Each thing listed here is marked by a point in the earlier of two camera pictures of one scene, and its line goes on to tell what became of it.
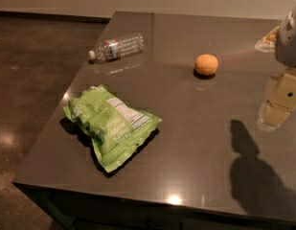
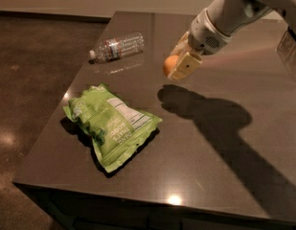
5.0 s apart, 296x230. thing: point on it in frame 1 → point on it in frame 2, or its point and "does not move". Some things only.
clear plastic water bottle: [118, 48] does not move
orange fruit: [206, 64] → [170, 63]
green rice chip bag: [112, 126] does not move
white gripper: [289, 43] → [205, 35]
